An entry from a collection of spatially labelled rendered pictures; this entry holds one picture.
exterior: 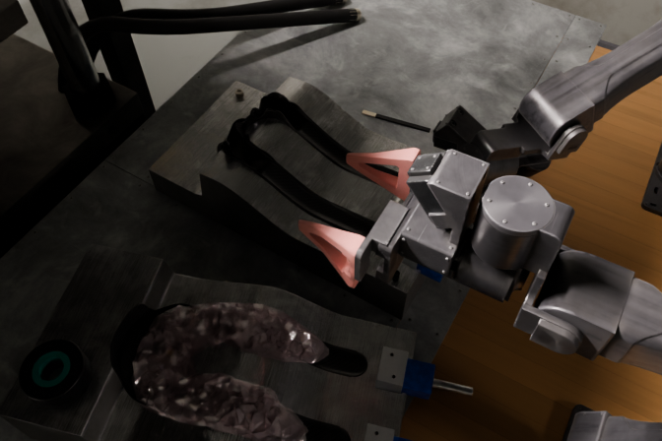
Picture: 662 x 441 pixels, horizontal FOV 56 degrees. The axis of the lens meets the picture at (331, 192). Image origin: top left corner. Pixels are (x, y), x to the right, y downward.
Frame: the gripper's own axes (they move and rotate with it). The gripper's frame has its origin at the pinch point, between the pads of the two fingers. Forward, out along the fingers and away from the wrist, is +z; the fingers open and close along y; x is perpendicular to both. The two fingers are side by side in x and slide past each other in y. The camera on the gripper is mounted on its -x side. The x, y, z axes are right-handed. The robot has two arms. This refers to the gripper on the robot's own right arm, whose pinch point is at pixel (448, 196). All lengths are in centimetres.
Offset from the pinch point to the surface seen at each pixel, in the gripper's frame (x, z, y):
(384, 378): 5.5, -0.3, 30.5
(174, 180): -34.5, 25.1, 17.7
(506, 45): -2, 13, -52
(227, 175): -28.3, 13.0, 16.4
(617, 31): 44, 58, -159
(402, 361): 6.4, -0.8, 27.2
